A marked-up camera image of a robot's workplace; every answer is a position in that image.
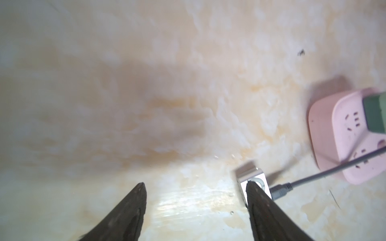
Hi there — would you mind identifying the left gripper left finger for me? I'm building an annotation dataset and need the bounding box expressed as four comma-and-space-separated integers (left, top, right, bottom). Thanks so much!
80, 182, 147, 241

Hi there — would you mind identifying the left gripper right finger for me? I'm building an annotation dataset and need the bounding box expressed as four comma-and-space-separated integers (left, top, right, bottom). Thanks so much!
246, 181, 313, 241

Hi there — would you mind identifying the black USB cable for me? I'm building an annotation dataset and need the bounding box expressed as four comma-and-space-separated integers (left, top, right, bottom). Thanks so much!
269, 146, 386, 201

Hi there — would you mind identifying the pink power strip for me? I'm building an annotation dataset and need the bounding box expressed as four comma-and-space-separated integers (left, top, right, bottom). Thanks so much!
308, 88, 386, 171

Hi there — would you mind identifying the green USB charger cube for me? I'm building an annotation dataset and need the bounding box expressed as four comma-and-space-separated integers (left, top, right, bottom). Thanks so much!
363, 92, 386, 134

